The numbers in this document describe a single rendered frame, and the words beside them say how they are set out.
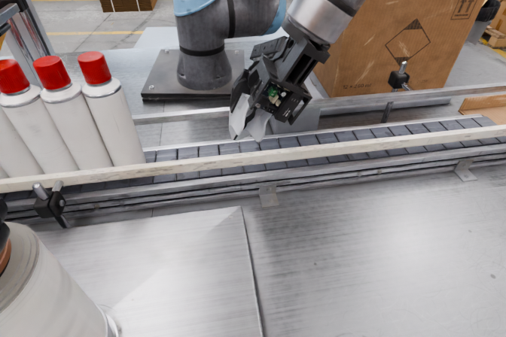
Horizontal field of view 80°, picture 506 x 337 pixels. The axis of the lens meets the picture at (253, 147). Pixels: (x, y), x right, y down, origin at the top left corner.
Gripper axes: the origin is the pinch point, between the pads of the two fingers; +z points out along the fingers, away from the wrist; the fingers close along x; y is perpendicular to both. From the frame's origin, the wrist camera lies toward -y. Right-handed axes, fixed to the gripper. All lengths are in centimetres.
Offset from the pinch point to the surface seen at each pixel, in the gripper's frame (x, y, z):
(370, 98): 20.4, -2.4, -14.7
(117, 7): -51, -391, 132
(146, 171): -11.8, 4.7, 9.8
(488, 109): 60, -11, -23
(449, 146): 37.4, 4.2, -15.4
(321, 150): 13.2, 4.7, -4.9
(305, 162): 12.9, 3.9, -1.2
